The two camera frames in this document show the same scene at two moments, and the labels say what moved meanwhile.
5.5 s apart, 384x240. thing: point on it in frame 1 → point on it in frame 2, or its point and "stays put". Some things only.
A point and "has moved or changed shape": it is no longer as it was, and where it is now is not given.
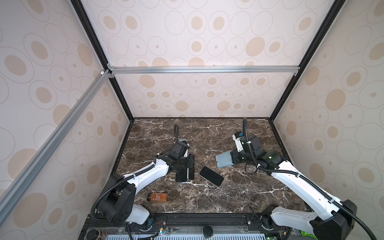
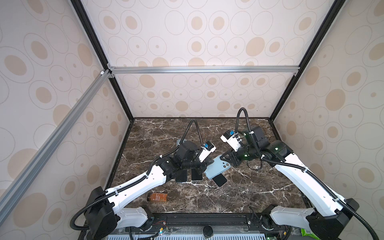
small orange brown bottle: [157, 197] stays put
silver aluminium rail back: [157, 70] stays put
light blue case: [224, 159] has moved or changed shape
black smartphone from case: [181, 176] stays put
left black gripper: [189, 164] → [203, 165]
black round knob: [207, 231] stays put
